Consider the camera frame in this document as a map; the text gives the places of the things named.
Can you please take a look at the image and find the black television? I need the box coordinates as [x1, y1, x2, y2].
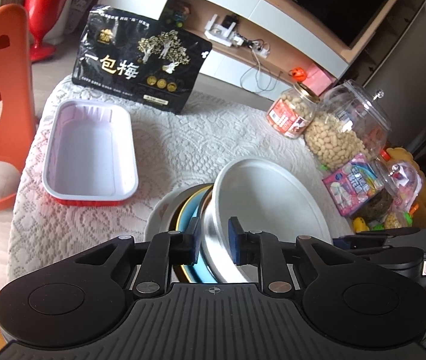
[246, 0, 405, 48]

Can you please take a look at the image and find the yellow toy duck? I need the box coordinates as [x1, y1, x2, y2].
[352, 215, 372, 233]

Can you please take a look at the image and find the white router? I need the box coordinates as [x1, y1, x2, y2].
[204, 14, 238, 47]

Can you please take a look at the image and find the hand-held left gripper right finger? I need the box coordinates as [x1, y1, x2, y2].
[228, 215, 349, 295]

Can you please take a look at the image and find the white power strip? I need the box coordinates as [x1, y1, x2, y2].
[235, 35, 270, 58]

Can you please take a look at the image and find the large clear jar of peanuts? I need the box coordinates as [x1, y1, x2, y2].
[303, 80, 392, 171]

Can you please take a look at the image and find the pink box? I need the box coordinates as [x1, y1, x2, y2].
[303, 63, 336, 88]

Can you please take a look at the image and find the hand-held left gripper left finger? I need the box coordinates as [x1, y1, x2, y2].
[74, 215, 202, 297]

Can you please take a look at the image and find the white rectangular food tray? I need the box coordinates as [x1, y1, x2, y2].
[42, 100, 139, 207]

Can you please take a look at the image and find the white wooden TV cabinet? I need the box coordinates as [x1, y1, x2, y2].
[98, 0, 399, 95]

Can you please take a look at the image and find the blue enamel bowl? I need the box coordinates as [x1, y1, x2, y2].
[180, 190, 214, 284]

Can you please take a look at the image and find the pink candy packet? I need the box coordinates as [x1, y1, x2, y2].
[322, 153, 385, 218]

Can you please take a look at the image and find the black snack bag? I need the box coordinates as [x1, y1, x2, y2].
[72, 5, 213, 115]

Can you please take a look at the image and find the green toy tractor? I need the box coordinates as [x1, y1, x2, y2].
[161, 2, 191, 28]

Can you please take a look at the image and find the orange plastic chair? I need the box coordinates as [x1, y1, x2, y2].
[0, 3, 40, 215]

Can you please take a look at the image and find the peanut jar with red label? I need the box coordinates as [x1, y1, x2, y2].
[266, 82, 322, 140]

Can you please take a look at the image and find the white bowl with gold rim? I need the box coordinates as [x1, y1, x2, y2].
[144, 185, 213, 283]

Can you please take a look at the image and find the white bowl with orange print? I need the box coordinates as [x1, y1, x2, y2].
[212, 158, 332, 284]

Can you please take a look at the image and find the white cable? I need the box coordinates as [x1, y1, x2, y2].
[240, 45, 285, 93]

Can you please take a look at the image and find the white lace tablecloth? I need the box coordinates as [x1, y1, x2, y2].
[7, 78, 353, 290]

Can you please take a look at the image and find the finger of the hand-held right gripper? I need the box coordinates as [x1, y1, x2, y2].
[332, 231, 422, 251]

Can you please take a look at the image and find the dark snack packet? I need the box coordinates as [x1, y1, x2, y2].
[359, 189, 395, 220]

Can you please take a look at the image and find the red vase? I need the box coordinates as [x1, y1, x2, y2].
[23, 0, 74, 63]

